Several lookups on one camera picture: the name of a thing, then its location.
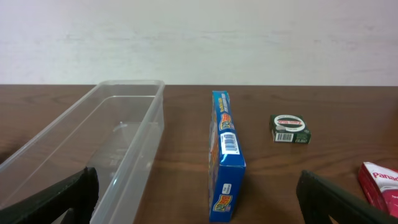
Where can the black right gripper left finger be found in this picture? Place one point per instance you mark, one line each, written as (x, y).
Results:
(74, 197)

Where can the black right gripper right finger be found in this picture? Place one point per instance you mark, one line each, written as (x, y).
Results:
(321, 201)

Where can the red Panadol box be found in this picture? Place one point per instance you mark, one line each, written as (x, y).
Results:
(379, 185)

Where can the blue Kool Fever box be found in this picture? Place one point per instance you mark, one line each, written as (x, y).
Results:
(227, 165)

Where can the clear plastic container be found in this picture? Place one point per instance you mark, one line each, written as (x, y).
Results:
(115, 128)

